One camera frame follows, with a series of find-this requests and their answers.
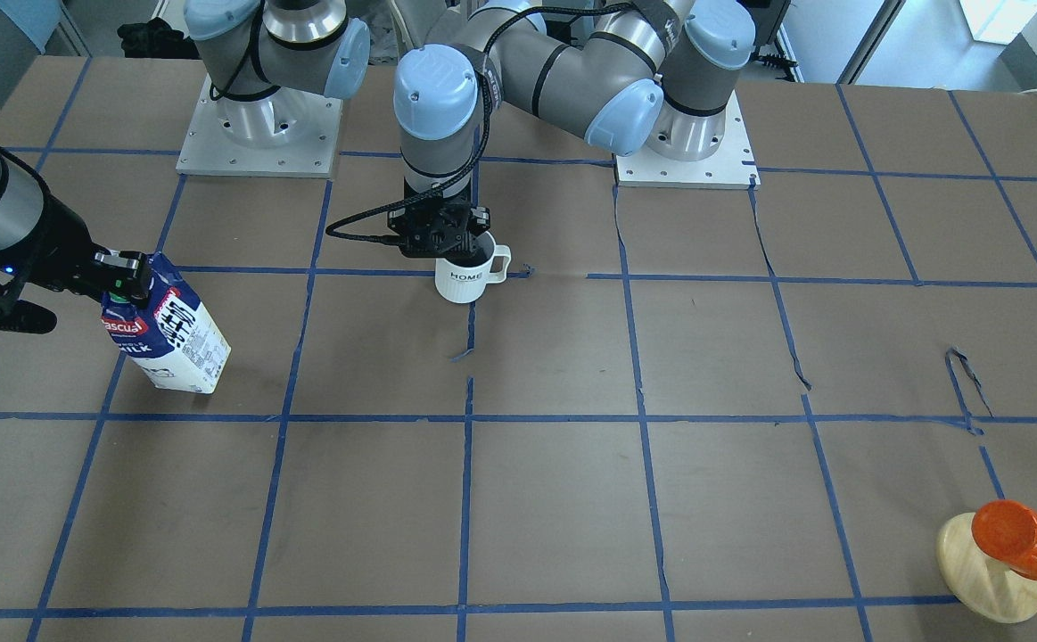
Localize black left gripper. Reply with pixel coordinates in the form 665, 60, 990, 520
388, 186, 491, 261

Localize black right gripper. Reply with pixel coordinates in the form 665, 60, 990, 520
0, 192, 152, 334

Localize white ceramic mug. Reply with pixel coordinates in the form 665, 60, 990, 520
435, 233, 513, 304

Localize blue white milk carton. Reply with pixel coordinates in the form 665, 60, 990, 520
101, 252, 230, 394

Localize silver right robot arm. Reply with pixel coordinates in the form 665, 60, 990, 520
0, 1, 371, 334

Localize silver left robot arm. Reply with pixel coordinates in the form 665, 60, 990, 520
383, 1, 758, 259

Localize orange cup on stand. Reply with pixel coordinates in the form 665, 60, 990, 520
971, 499, 1037, 580

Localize round wooden stand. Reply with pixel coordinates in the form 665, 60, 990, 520
935, 512, 1037, 624

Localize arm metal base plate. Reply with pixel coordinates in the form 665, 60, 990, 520
615, 93, 761, 190
176, 77, 344, 179

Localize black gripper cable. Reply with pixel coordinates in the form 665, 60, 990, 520
325, 53, 494, 246

